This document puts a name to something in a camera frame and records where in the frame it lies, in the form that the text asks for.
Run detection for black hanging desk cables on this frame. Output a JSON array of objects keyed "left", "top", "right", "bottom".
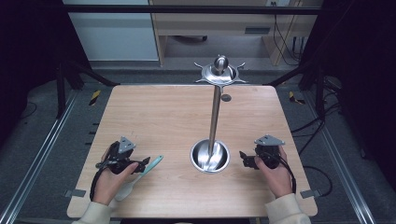
[{"left": 271, "top": 1, "right": 303, "bottom": 66}]

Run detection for yellow black floor tape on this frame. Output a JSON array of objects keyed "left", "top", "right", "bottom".
[
  {"left": 89, "top": 90, "right": 103, "bottom": 106},
  {"left": 288, "top": 91, "right": 306, "bottom": 105}
]

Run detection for person's right hand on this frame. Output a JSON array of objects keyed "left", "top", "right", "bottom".
[{"left": 254, "top": 146, "right": 296, "bottom": 200}]

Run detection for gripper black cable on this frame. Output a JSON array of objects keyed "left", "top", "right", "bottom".
[
  {"left": 270, "top": 151, "right": 298, "bottom": 194},
  {"left": 89, "top": 159, "right": 110, "bottom": 202}
]

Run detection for grey table bracket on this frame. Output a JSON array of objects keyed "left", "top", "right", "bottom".
[
  {"left": 64, "top": 189, "right": 87, "bottom": 199},
  {"left": 300, "top": 189, "right": 322, "bottom": 200}
]

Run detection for black crossbar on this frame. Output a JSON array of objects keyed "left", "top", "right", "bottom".
[{"left": 62, "top": 4, "right": 323, "bottom": 16}]

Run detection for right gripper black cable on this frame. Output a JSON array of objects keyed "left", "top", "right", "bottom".
[{"left": 270, "top": 151, "right": 298, "bottom": 194}]

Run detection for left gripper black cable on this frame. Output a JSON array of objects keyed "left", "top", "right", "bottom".
[{"left": 89, "top": 159, "right": 110, "bottom": 202}]

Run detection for aluminium floor rail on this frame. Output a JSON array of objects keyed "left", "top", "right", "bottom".
[
  {"left": 0, "top": 89, "right": 79, "bottom": 224},
  {"left": 302, "top": 90, "right": 378, "bottom": 224}
]

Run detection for black looped floor cable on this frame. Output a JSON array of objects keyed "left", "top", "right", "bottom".
[{"left": 303, "top": 165, "right": 333, "bottom": 198}]

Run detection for teal handled white spatula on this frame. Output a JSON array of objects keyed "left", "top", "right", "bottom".
[{"left": 114, "top": 154, "right": 164, "bottom": 202}]

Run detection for black floor cables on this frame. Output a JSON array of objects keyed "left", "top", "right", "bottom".
[{"left": 290, "top": 76, "right": 344, "bottom": 157}]

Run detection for white cabinet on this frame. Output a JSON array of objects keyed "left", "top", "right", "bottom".
[{"left": 63, "top": 0, "right": 160, "bottom": 62}]

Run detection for stainless steel utensil rack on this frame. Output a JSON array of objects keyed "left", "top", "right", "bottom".
[{"left": 190, "top": 54, "right": 249, "bottom": 175}]

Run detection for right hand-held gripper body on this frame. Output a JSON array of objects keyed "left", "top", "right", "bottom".
[{"left": 253, "top": 133, "right": 286, "bottom": 171}]

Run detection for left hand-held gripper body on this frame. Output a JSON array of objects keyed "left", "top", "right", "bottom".
[{"left": 95, "top": 135, "right": 143, "bottom": 175}]

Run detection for black metal frame brace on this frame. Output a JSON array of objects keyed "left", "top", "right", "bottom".
[
  {"left": 266, "top": 59, "right": 327, "bottom": 119},
  {"left": 55, "top": 60, "right": 121, "bottom": 119}
]

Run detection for person's left hand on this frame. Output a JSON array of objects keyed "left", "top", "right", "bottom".
[{"left": 92, "top": 144, "right": 140, "bottom": 206}]

